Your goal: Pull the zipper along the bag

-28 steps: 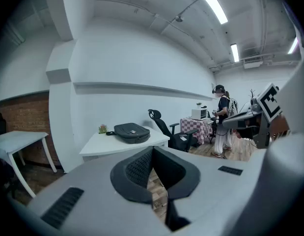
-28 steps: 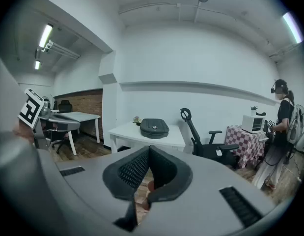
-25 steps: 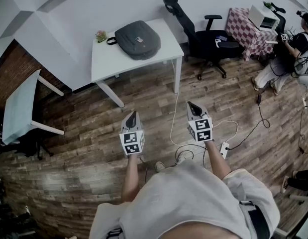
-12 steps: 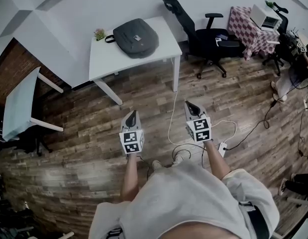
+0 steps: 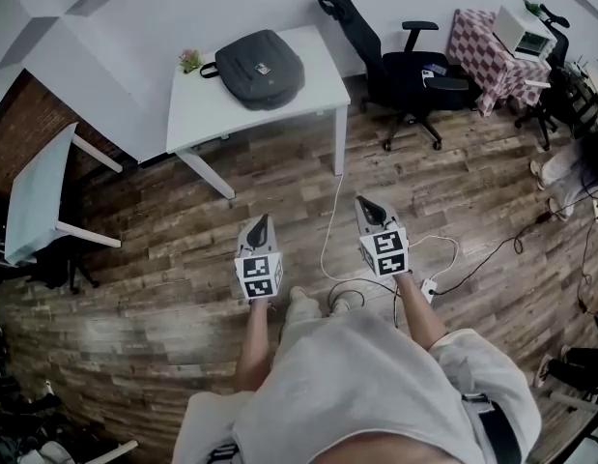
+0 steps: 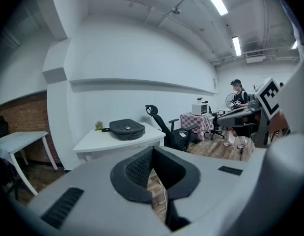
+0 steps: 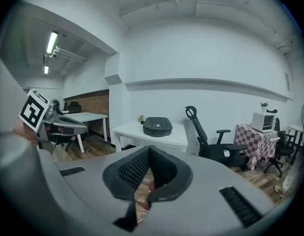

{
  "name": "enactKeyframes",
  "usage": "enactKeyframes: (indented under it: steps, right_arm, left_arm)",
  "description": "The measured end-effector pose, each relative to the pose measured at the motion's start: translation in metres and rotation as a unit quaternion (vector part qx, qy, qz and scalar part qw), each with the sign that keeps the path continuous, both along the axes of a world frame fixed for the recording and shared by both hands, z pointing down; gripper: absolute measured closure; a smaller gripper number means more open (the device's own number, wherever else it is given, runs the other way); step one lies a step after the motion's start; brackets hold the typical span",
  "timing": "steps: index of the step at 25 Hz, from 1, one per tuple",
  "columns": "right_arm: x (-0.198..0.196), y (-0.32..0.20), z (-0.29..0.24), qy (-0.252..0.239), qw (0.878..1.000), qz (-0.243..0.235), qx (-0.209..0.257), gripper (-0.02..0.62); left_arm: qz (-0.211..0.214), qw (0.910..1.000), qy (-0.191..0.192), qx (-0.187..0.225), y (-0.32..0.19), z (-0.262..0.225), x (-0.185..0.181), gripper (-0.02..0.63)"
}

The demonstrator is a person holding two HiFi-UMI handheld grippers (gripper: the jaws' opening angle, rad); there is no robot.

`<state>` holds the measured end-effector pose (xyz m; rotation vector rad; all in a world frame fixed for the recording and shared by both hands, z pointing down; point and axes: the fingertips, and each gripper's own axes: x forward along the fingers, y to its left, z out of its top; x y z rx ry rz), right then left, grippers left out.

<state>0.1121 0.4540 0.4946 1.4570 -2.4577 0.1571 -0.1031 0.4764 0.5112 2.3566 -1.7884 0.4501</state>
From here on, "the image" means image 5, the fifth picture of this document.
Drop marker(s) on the dark smartphone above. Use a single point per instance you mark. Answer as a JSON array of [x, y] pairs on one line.
[[437, 68]]

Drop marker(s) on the small potted flowers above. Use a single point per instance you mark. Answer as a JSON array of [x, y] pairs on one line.
[[190, 61]]

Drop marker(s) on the white table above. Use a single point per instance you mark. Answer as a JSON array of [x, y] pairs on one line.
[[207, 114], [35, 196]]

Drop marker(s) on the small green plant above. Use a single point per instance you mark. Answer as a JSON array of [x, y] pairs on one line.
[[532, 7]]

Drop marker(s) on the person's left forearm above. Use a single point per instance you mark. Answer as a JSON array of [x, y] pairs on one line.
[[252, 346]]

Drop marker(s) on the person's white shirt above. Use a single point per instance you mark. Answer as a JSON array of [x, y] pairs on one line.
[[356, 385]]

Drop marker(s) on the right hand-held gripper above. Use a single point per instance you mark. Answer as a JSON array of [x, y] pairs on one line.
[[388, 254]]

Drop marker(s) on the dark grey backpack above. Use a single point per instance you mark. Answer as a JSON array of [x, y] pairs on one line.
[[274, 85]]

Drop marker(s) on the white smartphone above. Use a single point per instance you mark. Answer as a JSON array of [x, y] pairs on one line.
[[428, 74]]

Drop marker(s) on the white power strip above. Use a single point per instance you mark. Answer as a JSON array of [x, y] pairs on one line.
[[429, 291]]

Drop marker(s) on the red white checkered tablecloth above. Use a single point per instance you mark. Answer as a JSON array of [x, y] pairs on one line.
[[482, 56]]

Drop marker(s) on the white microwave oven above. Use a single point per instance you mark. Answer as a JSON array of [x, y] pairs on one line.
[[513, 29]]

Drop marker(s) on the person's right forearm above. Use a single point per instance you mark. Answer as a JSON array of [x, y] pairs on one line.
[[419, 312]]

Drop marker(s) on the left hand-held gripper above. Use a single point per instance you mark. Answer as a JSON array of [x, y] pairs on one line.
[[257, 273]]

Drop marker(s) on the person's light trousers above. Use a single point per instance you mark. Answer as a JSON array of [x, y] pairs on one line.
[[301, 322]]

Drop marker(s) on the black office chair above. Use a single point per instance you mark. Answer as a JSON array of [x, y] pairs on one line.
[[405, 85], [52, 271], [561, 90]]

